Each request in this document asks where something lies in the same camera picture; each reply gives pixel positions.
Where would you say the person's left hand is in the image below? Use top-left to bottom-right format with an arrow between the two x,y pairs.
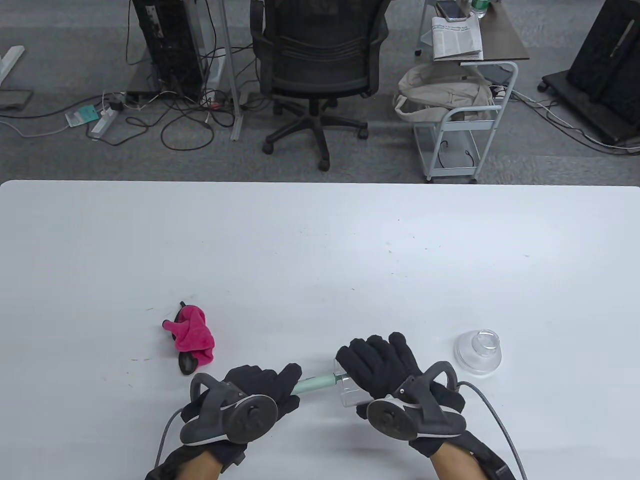
210,364 -> 303,471

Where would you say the person's right hand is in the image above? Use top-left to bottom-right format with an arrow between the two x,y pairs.
336,332 -> 468,457

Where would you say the clear shaker cup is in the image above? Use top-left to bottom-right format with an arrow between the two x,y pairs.
332,357 -> 373,408

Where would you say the white sponge cup brush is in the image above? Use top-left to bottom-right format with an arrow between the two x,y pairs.
292,374 -> 346,396

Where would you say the pink cloth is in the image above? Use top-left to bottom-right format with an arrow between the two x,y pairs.
162,306 -> 216,363

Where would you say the clear domed cup lid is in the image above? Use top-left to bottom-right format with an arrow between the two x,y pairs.
454,329 -> 502,376

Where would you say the person's left forearm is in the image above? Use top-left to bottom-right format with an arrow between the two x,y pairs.
182,447 -> 223,480

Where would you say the person's right forearm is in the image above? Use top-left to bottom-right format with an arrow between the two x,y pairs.
431,442 -> 488,480

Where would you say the grey tracking controller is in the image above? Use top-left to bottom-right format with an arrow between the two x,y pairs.
366,361 -> 468,441
180,372 -> 279,446

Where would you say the black spoon-shaped tool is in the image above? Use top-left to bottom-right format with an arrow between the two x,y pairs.
175,301 -> 202,377

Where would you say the black wrist sensor box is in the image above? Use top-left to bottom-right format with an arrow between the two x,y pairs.
145,445 -> 188,480
462,432 -> 516,480

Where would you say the white metal cart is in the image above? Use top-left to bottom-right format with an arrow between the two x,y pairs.
412,61 -> 519,184

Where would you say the beige bag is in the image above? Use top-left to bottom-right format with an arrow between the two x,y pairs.
392,62 -> 493,125

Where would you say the white power strip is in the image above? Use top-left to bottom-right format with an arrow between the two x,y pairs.
90,107 -> 119,140

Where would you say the black office chair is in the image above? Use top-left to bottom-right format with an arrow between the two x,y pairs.
250,0 -> 392,172

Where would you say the white desk leg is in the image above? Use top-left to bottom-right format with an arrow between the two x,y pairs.
217,0 -> 246,142

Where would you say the teal label power adapter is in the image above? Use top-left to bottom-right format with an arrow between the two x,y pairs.
65,104 -> 98,128

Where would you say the folded newspaper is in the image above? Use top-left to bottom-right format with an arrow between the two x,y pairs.
431,16 -> 485,62

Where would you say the brown side table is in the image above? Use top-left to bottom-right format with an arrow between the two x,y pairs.
417,0 -> 531,63

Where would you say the black computer tower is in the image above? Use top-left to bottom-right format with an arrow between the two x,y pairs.
131,0 -> 208,101

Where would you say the smartphone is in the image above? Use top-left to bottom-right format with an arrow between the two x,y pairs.
436,0 -> 469,22

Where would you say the black wheeled stand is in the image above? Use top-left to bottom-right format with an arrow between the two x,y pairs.
537,0 -> 640,147

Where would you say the dark grey flat pad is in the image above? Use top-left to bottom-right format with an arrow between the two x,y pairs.
0,89 -> 34,112

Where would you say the white desk foot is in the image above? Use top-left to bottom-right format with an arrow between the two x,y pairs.
0,46 -> 26,85

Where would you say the grey glove cable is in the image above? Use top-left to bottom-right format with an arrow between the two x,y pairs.
157,407 -> 183,466
457,381 -> 528,480

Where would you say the tangle of black cables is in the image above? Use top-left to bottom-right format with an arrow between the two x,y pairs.
122,45 -> 261,151

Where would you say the white floor cable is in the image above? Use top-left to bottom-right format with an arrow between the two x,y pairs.
510,90 -> 640,153

